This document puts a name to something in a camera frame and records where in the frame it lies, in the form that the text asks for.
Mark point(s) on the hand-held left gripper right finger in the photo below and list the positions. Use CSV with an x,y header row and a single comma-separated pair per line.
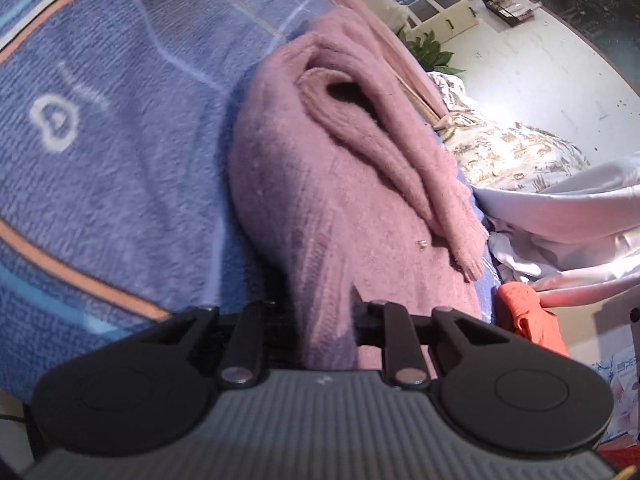
x,y
359,316

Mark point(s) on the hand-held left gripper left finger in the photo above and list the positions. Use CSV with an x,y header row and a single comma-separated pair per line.
x,y
280,327

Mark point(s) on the pink knit sweater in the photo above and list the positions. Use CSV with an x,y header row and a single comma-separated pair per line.
x,y
330,195

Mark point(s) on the orange cloth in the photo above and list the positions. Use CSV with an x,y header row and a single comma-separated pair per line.
x,y
530,317

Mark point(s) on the floral quilt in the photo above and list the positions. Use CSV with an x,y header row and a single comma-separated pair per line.
x,y
510,155

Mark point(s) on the white cloth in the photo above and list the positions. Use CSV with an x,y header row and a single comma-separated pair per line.
x,y
565,220

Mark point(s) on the blue patterned blanket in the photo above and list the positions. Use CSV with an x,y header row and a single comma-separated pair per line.
x,y
125,135

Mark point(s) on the green potted plant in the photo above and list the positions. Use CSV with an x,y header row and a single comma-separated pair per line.
x,y
430,52

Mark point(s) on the light blue printed package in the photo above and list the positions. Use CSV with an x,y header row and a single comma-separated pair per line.
x,y
622,390

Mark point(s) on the white cabinet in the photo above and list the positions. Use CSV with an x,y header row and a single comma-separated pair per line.
x,y
440,10

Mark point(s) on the dark tray with items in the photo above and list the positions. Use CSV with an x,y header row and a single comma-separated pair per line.
x,y
507,10

